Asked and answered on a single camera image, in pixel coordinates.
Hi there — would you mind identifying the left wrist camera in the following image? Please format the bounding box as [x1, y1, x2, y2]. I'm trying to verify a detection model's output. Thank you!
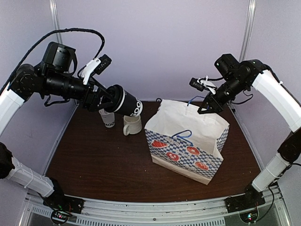
[78, 54, 112, 85]

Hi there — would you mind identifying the blue checkered paper bag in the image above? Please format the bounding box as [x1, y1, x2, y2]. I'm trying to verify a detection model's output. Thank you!
[144, 99, 230, 185]

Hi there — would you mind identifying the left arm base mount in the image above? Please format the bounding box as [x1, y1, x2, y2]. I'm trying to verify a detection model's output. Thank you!
[40, 195, 85, 226]

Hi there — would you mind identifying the white ceramic mug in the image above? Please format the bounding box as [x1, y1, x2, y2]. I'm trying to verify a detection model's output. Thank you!
[123, 116, 142, 136]

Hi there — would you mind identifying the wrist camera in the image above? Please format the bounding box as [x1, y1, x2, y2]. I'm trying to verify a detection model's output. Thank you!
[78, 54, 112, 85]
[189, 76, 217, 95]

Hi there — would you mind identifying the left aluminium post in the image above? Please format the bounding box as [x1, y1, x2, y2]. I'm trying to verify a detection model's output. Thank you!
[49, 0, 63, 44]

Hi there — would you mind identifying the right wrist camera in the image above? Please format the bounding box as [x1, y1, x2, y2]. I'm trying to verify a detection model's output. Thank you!
[189, 76, 217, 95]

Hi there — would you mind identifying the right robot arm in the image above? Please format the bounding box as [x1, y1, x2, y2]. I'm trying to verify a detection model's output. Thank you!
[198, 54, 301, 208]

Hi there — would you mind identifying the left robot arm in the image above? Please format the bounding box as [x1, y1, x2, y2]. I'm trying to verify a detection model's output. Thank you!
[0, 41, 114, 209]

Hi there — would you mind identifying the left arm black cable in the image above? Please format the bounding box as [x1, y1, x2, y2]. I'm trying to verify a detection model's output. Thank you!
[0, 27, 105, 92]

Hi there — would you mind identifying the white paper cup with straws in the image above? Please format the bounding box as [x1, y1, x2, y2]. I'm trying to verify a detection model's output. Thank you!
[99, 109, 115, 128]

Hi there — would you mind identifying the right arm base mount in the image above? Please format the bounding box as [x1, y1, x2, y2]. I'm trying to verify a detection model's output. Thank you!
[224, 194, 266, 225]

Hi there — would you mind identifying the aluminium front rail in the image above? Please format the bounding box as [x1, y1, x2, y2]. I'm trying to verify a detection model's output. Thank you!
[23, 186, 290, 226]

